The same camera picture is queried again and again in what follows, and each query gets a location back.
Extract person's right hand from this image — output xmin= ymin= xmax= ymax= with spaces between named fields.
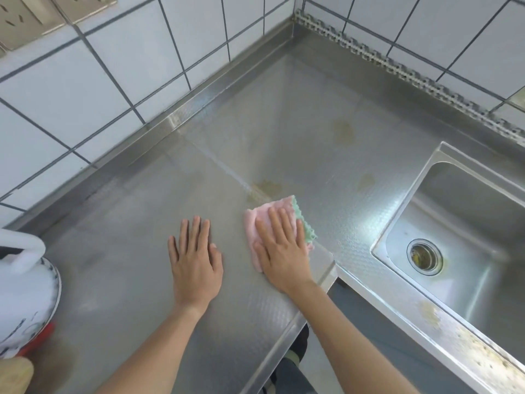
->
xmin=252 ymin=207 xmax=318 ymax=296

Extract person's dark trousers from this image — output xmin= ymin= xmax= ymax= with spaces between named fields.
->
xmin=262 ymin=323 xmax=317 ymax=394

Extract perforated metal edge strip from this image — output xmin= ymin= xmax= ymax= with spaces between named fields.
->
xmin=290 ymin=9 xmax=525 ymax=146

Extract person's left hand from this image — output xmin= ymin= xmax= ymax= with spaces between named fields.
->
xmin=168 ymin=216 xmax=224 ymax=311

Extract beige wall socket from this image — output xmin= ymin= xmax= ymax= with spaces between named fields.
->
xmin=50 ymin=0 xmax=118 ymax=26
xmin=0 ymin=0 xmax=65 ymax=52

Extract white plastic jug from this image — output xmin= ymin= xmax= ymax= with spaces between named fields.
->
xmin=0 ymin=229 xmax=62 ymax=360

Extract person's right forearm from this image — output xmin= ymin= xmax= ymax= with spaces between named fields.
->
xmin=286 ymin=280 xmax=413 ymax=394

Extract pink and green cleaning cloth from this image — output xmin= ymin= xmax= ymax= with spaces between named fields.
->
xmin=244 ymin=195 xmax=319 ymax=274

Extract metal sink drain strainer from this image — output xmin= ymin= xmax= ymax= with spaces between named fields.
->
xmin=406 ymin=238 xmax=445 ymax=277

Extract light wooden object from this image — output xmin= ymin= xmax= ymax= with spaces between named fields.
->
xmin=0 ymin=357 xmax=35 ymax=394

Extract stainless steel sink basin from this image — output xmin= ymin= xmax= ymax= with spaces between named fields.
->
xmin=370 ymin=141 xmax=525 ymax=361

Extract red base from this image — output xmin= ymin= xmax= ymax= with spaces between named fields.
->
xmin=16 ymin=319 xmax=57 ymax=358

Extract person's left forearm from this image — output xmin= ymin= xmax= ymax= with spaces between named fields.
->
xmin=95 ymin=301 xmax=211 ymax=394

